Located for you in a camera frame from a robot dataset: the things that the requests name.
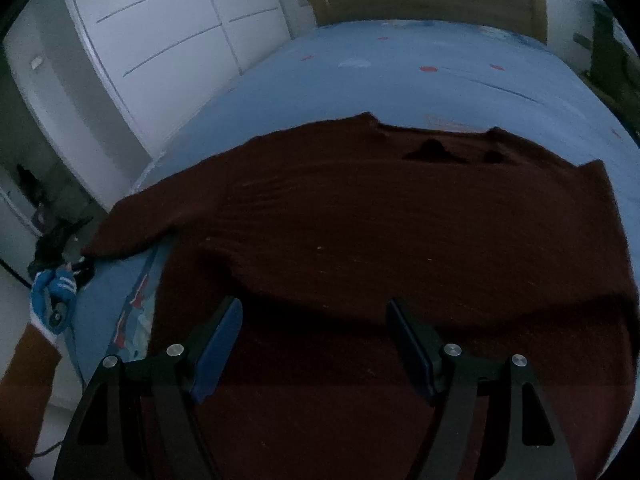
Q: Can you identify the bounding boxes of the white wardrobe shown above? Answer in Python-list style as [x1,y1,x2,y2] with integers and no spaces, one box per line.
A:
[2,0,293,213]

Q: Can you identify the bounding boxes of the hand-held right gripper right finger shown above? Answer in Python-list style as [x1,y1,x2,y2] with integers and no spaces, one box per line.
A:
[386,299,578,480]

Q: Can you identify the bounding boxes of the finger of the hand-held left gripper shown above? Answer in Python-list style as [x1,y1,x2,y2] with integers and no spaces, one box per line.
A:
[31,216,97,283]

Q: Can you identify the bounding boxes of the dark shelf unit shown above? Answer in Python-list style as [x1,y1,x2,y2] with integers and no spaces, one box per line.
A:
[572,2,640,126]

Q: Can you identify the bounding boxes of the person's left forearm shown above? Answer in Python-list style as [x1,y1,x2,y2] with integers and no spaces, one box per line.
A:
[0,322,63,466]

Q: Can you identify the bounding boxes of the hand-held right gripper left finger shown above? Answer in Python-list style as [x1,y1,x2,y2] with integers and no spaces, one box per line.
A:
[52,296,244,480]

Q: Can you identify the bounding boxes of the dark red knit sweater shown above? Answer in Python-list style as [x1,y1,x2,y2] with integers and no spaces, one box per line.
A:
[81,112,640,480]

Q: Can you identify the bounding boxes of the blue patterned bed sheet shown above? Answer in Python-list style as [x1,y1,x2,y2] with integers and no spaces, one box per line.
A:
[67,20,640,391]

